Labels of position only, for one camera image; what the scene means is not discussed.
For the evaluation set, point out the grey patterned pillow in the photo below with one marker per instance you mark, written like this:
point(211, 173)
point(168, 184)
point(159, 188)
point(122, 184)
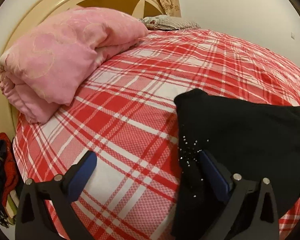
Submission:
point(168, 23)

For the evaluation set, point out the pink folded quilt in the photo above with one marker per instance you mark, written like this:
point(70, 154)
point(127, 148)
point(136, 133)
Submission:
point(43, 69)

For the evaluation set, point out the red plaid bed sheet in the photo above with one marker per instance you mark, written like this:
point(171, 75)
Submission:
point(125, 113)

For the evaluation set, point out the pile of dark clothes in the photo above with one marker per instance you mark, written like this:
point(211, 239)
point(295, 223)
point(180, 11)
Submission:
point(9, 183)

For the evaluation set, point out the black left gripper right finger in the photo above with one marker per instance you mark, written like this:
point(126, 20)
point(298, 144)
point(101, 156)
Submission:
point(250, 210)

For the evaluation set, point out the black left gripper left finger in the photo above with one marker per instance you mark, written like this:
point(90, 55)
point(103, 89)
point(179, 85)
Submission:
point(33, 218)

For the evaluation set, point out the black pants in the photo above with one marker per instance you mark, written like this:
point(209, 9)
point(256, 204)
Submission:
point(252, 139)

